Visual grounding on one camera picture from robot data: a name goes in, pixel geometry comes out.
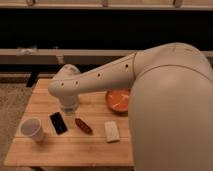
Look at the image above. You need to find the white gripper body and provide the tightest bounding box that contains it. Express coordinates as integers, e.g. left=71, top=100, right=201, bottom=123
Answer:
left=59, top=95, right=79, bottom=115

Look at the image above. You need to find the orange ceramic bowl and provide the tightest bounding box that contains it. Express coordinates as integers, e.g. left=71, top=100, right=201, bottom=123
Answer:
left=105, top=89, right=130, bottom=113

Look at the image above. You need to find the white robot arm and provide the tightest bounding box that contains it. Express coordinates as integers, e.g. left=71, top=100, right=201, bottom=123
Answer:
left=49, top=43, right=213, bottom=171

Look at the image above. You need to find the black smartphone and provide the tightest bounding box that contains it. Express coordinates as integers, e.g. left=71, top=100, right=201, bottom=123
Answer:
left=50, top=112, right=67, bottom=135

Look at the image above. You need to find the wooden table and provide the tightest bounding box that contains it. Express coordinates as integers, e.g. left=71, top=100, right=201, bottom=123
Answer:
left=4, top=79, right=133, bottom=167

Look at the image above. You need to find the white paper cup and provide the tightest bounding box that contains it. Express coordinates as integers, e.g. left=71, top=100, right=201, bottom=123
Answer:
left=20, top=118, right=45, bottom=142

